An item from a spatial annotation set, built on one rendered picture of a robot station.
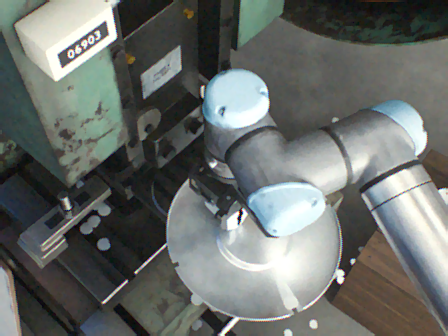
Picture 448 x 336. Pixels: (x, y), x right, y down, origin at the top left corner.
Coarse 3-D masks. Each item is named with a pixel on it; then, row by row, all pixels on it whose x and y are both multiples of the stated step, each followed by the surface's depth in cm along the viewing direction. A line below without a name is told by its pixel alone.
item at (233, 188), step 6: (228, 186) 86; (234, 186) 85; (234, 192) 86; (240, 192) 85; (240, 198) 86; (246, 204) 86; (246, 210) 87; (252, 216) 87; (258, 222) 87; (264, 234) 88
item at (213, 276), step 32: (192, 192) 105; (192, 224) 102; (320, 224) 104; (192, 256) 99; (224, 256) 100; (256, 256) 100; (288, 256) 101; (320, 256) 101; (192, 288) 97; (224, 288) 97; (256, 288) 98; (288, 288) 98; (320, 288) 99; (256, 320) 95
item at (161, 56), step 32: (128, 0) 74; (160, 0) 75; (192, 0) 77; (128, 32) 72; (160, 32) 76; (192, 32) 82; (128, 64) 75; (160, 64) 81; (192, 64) 88; (160, 96) 87; (192, 96) 92; (160, 128) 89; (192, 128) 93; (160, 160) 93
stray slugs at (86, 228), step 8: (80, 184) 114; (96, 208) 112; (104, 208) 112; (96, 216) 111; (88, 224) 110; (96, 224) 110; (88, 232) 110; (104, 240) 109; (104, 248) 108; (192, 296) 111
